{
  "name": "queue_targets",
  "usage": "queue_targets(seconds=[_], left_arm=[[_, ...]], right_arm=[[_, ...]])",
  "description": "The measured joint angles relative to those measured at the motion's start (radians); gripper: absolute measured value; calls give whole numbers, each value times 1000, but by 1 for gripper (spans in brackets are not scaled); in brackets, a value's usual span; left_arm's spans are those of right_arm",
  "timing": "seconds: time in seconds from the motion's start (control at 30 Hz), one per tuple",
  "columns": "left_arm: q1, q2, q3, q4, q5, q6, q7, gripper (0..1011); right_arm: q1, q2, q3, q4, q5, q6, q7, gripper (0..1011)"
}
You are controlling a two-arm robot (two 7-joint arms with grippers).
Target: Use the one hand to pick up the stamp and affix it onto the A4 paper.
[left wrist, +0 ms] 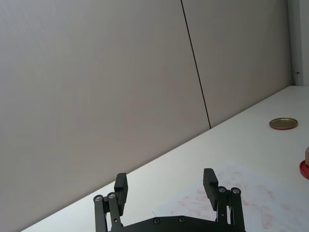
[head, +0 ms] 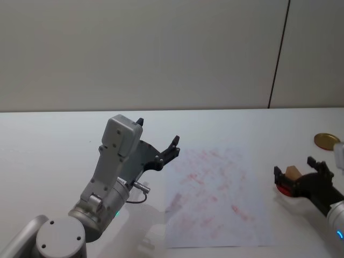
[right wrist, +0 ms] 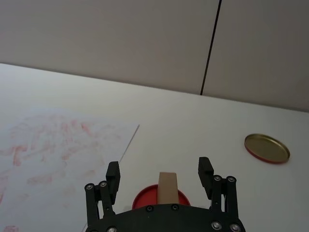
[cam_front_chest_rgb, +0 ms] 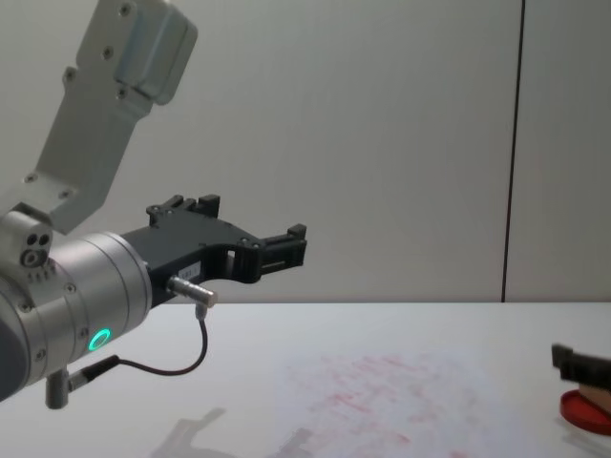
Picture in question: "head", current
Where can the round gold lid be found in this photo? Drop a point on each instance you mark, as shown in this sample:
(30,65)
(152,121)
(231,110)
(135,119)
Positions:
(325,141)

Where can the round red ink pad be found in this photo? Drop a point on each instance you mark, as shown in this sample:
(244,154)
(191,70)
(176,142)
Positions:
(284,191)

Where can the tan wooden stamp block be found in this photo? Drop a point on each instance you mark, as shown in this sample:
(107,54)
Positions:
(293,172)

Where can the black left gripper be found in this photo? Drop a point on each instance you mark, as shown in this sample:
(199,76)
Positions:
(142,157)

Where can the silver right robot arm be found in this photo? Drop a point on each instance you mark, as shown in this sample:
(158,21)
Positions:
(336,215)

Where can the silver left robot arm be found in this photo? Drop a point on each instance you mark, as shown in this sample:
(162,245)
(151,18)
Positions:
(110,166)

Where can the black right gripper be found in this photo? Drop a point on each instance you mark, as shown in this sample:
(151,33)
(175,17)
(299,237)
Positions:
(317,188)

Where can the white paper with red marks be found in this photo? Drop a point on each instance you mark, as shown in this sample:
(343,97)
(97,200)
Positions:
(215,199)

